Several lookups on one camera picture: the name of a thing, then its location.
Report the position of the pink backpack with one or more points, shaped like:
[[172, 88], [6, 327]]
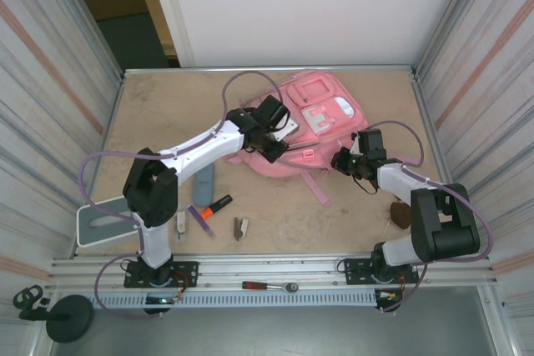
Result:
[[346, 122]]

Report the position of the blue pencil case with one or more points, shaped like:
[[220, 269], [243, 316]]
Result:
[[204, 185]]

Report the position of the orange black highlighter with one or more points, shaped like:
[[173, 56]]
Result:
[[215, 208]]

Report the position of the small silver brown stapler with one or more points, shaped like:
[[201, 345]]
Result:
[[240, 229]]

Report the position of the purple pen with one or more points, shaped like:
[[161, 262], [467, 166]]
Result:
[[200, 220]]

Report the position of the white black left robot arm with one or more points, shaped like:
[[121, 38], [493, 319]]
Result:
[[200, 151]]

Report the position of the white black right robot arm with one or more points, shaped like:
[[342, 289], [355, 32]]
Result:
[[396, 181]]

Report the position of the dark brown lump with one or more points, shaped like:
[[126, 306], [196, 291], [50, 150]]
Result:
[[401, 216]]

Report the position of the small circuit board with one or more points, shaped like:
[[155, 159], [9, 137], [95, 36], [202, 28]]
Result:
[[160, 300], [390, 297]]

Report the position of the black round base stand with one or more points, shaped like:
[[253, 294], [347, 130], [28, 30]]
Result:
[[69, 318]]

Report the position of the aluminium back rail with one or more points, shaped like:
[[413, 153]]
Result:
[[187, 70]]

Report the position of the aluminium rail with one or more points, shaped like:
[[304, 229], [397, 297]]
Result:
[[267, 266], [187, 70]]

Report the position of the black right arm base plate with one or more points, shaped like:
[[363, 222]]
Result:
[[354, 270]]

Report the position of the white door frame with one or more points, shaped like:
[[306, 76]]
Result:
[[169, 10]]

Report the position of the aluminium front rail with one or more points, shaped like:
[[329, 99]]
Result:
[[267, 266]]

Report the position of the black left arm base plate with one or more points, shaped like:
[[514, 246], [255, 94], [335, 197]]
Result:
[[183, 270]]

